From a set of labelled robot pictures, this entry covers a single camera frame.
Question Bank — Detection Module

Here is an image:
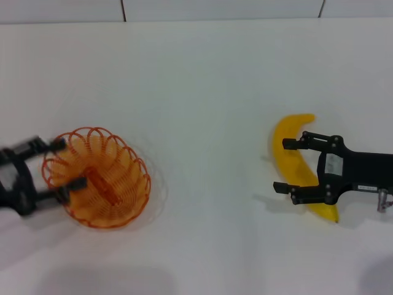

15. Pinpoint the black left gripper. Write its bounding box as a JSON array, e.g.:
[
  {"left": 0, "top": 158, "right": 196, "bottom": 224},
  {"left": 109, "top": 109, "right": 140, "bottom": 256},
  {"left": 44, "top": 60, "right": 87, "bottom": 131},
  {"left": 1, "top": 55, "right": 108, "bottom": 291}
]
[{"left": 0, "top": 136, "right": 89, "bottom": 218}]

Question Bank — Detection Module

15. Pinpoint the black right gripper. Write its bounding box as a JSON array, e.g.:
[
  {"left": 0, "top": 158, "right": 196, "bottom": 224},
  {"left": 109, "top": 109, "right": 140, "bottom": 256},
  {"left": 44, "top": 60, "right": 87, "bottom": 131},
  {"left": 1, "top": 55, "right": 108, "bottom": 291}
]
[{"left": 273, "top": 131, "right": 393, "bottom": 207}]

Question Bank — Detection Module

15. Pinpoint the yellow banana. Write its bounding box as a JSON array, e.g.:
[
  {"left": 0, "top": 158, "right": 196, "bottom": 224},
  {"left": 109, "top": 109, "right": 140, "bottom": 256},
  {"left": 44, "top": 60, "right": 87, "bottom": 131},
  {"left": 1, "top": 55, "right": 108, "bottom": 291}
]
[{"left": 269, "top": 113, "right": 340, "bottom": 224}]

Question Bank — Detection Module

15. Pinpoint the orange wire spiral basket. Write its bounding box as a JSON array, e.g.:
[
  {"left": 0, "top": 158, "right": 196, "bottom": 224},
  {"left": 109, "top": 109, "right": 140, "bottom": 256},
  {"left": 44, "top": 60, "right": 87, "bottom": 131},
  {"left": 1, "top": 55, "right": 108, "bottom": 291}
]
[{"left": 41, "top": 125, "right": 152, "bottom": 230}]

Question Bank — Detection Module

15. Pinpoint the silver metal cable connector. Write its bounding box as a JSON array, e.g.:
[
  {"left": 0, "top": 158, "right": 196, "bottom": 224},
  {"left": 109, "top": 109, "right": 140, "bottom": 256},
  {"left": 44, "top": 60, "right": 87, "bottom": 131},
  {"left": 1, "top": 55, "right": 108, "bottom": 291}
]
[{"left": 376, "top": 189, "right": 393, "bottom": 213}]

